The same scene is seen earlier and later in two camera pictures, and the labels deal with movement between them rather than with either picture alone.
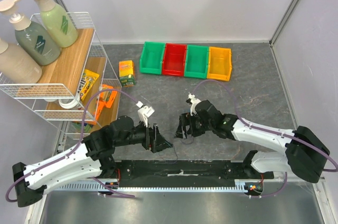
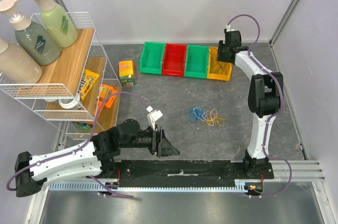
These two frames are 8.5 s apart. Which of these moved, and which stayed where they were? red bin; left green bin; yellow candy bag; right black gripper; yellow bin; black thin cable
Moved: right black gripper; black thin cable
Stayed: yellow candy bag; red bin; yellow bin; left green bin
